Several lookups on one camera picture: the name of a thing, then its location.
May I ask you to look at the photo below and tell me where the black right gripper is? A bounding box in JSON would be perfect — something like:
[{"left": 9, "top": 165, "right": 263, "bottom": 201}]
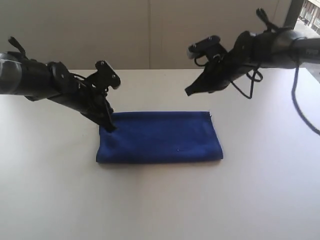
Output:
[{"left": 184, "top": 54, "right": 250, "bottom": 97}]

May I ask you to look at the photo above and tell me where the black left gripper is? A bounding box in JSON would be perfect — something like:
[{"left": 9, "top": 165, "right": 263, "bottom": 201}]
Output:
[{"left": 49, "top": 82, "right": 116, "bottom": 132}]

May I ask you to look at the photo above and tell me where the blue microfiber towel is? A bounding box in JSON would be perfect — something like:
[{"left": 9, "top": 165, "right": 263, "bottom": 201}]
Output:
[{"left": 96, "top": 111, "right": 224, "bottom": 164}]

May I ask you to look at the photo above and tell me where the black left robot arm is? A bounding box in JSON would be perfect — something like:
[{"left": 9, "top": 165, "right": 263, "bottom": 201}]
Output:
[{"left": 0, "top": 36, "right": 121, "bottom": 133}]

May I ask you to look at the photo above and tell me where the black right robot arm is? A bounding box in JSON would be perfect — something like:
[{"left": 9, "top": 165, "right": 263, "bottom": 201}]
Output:
[{"left": 185, "top": 27, "right": 320, "bottom": 96}]

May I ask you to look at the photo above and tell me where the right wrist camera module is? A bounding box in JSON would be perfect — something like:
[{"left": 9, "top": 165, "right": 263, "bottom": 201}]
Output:
[{"left": 187, "top": 35, "right": 227, "bottom": 67}]

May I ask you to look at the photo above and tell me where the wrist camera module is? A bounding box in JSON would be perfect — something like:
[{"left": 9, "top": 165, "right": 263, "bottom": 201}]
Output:
[
  {"left": 85, "top": 60, "right": 121, "bottom": 93},
  {"left": 187, "top": 35, "right": 227, "bottom": 67}
]

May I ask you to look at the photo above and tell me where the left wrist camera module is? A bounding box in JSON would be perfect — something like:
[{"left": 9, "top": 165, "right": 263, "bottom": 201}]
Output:
[{"left": 85, "top": 60, "right": 121, "bottom": 93}]

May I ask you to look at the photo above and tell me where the dark window frame post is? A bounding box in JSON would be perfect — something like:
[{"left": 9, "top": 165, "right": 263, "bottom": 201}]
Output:
[{"left": 283, "top": 0, "right": 304, "bottom": 29}]

